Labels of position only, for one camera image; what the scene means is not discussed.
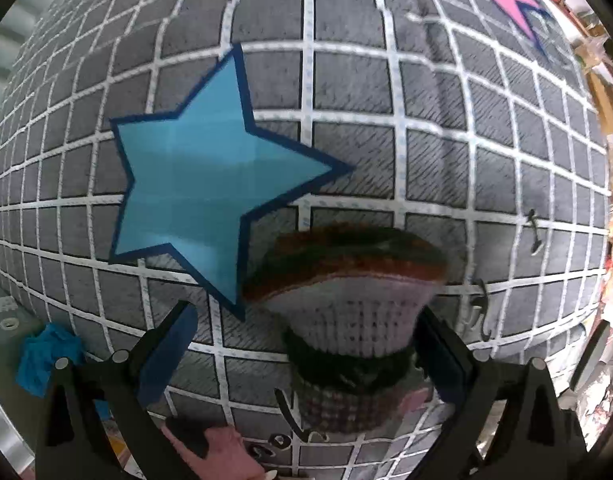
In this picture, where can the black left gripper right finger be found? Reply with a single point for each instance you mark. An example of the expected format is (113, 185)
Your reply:
(506, 424)

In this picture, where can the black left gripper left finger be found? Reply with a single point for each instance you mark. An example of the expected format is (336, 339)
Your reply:
(73, 443)

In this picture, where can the blue cloth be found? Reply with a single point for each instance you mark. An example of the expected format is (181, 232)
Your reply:
(39, 354)

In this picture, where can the brown knitted sock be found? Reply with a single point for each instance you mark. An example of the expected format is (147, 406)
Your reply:
(349, 296)

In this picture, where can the small pink foam sponge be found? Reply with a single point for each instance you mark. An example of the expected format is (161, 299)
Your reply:
(212, 452)

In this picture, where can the grey grid rug with stars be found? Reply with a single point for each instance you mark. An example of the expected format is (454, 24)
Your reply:
(153, 151)

